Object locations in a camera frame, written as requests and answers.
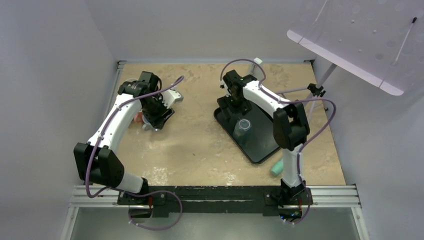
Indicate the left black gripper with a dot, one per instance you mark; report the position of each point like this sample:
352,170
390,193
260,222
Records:
158,121

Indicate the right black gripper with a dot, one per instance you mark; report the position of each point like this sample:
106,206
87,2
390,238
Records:
224,101

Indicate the pink mug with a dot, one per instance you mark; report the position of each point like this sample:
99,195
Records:
138,117

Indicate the dark teal mug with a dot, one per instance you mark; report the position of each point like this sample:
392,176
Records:
242,130

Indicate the light grey mug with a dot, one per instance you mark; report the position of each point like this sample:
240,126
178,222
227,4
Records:
147,126

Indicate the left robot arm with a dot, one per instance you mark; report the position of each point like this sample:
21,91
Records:
96,159

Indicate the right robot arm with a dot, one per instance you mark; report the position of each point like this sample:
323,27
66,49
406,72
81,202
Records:
290,126

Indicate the black serving tray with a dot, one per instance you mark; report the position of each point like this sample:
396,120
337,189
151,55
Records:
258,143

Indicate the white metronome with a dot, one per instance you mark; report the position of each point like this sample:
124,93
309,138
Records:
255,69

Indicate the teal bottle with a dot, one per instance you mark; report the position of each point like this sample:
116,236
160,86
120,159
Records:
277,168

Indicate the tripod stand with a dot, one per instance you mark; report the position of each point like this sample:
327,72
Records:
316,89

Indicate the white perforated board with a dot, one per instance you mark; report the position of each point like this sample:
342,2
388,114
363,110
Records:
379,41

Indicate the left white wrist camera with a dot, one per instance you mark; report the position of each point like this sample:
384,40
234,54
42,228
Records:
171,97

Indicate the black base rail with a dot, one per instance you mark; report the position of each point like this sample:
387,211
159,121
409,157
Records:
267,200

